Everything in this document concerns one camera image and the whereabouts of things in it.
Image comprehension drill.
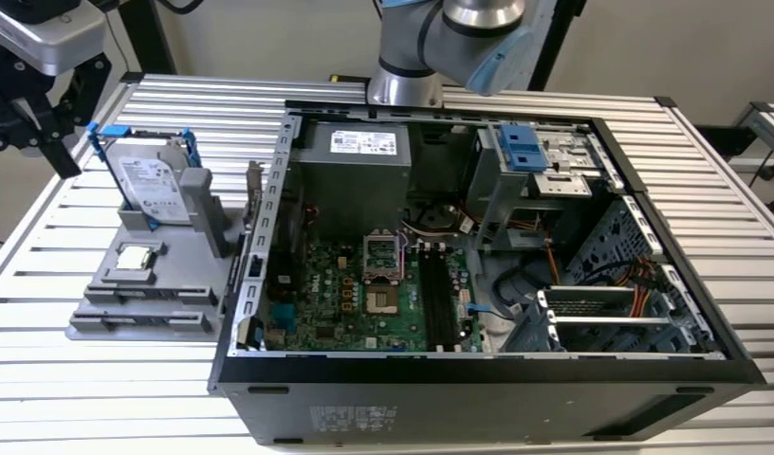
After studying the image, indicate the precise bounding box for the silver hard disk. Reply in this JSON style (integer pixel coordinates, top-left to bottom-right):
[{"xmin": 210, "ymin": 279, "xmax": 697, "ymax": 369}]
[{"xmin": 106, "ymin": 136, "xmax": 197, "ymax": 227}]

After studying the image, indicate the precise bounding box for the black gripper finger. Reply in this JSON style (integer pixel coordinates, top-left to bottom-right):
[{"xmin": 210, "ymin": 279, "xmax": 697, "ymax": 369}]
[
  {"xmin": 0, "ymin": 109, "xmax": 48, "ymax": 156},
  {"xmin": 43, "ymin": 53, "xmax": 115, "ymax": 180}
]

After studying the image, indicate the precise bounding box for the graphics card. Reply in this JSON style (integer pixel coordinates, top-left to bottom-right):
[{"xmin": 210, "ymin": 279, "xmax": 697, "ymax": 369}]
[{"xmin": 239, "ymin": 159, "xmax": 267, "ymax": 238}]

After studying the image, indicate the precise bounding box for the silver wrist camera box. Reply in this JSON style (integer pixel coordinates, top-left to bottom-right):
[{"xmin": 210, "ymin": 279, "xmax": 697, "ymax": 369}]
[{"xmin": 0, "ymin": 0, "xmax": 110, "ymax": 77}]

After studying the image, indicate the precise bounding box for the CPU socket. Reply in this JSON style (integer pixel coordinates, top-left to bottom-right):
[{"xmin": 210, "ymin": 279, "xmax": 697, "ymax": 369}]
[{"xmin": 366, "ymin": 282, "xmax": 401, "ymax": 315}]

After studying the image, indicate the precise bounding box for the black cooling fan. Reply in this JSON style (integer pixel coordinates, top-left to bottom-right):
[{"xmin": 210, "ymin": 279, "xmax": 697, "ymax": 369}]
[{"xmin": 404, "ymin": 197, "xmax": 477, "ymax": 236}]

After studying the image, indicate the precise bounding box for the black open PC case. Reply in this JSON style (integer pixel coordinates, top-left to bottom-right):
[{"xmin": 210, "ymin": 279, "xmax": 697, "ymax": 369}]
[{"xmin": 207, "ymin": 98, "xmax": 768, "ymax": 446}]

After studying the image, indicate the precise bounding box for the blue drive bay latch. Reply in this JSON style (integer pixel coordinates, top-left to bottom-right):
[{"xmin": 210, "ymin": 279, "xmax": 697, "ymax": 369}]
[{"xmin": 497, "ymin": 123, "xmax": 547, "ymax": 174}]

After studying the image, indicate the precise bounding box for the neighbouring metal slat table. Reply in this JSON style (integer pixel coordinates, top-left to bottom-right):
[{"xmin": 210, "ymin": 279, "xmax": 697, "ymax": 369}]
[{"xmin": 728, "ymin": 100, "xmax": 774, "ymax": 167}]

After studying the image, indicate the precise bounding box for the silver disk bay cage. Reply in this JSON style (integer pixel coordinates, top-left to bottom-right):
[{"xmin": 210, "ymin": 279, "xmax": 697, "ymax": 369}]
[{"xmin": 504, "ymin": 283, "xmax": 718, "ymax": 355}]

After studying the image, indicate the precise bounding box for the blue disk carrier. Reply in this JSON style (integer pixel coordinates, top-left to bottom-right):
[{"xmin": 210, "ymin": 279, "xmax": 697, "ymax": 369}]
[{"xmin": 84, "ymin": 121, "xmax": 205, "ymax": 233}]

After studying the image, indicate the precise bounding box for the silver CPU chip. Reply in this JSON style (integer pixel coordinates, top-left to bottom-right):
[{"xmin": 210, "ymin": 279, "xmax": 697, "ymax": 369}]
[{"xmin": 118, "ymin": 246, "xmax": 157, "ymax": 271}]

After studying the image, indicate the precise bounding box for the metal socket cover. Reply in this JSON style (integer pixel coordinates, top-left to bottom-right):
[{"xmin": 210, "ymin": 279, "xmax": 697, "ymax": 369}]
[{"xmin": 361, "ymin": 229, "xmax": 406, "ymax": 285}]

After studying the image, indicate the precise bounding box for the thin orange wire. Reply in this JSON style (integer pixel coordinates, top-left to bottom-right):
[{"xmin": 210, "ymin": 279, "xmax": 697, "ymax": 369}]
[{"xmin": 543, "ymin": 239, "xmax": 564, "ymax": 288}]

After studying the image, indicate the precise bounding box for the orange yellow wire bundle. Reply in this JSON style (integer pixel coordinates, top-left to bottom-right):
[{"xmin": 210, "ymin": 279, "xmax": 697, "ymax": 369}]
[{"xmin": 627, "ymin": 255, "xmax": 661, "ymax": 328}]

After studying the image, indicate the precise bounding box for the thin black wall cable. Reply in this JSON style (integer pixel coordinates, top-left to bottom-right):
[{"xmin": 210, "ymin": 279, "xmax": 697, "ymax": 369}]
[{"xmin": 101, "ymin": 0, "xmax": 135, "ymax": 72}]

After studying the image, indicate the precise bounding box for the green motherboard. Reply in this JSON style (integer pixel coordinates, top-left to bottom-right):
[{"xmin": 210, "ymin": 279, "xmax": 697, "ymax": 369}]
[{"xmin": 263, "ymin": 236, "xmax": 488, "ymax": 353}]

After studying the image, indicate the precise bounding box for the black metal post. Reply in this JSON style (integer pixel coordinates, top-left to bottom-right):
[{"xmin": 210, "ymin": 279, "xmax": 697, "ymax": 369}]
[
  {"xmin": 529, "ymin": 0, "xmax": 585, "ymax": 91},
  {"xmin": 111, "ymin": 0, "xmax": 179, "ymax": 76}
]

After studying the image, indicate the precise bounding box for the black looped cable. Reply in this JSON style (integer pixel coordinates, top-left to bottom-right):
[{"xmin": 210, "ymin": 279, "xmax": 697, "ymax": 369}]
[{"xmin": 492, "ymin": 248, "xmax": 572, "ymax": 317}]

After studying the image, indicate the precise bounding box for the grey power supply unit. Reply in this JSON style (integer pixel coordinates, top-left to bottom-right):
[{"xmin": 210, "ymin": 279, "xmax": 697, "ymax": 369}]
[{"xmin": 291, "ymin": 121, "xmax": 414, "ymax": 238}]

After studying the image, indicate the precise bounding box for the black RAM slot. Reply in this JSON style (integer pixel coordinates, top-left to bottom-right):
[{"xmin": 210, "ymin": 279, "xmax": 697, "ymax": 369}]
[
  {"xmin": 432, "ymin": 242, "xmax": 454, "ymax": 353},
  {"xmin": 440, "ymin": 242, "xmax": 464, "ymax": 353},
  {"xmin": 418, "ymin": 242, "xmax": 441, "ymax": 353},
  {"xmin": 425, "ymin": 242, "xmax": 448, "ymax": 353}
]

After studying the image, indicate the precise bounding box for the grey parts rack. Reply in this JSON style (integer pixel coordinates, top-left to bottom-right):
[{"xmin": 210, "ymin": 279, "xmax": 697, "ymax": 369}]
[{"xmin": 66, "ymin": 168, "xmax": 254, "ymax": 342}]

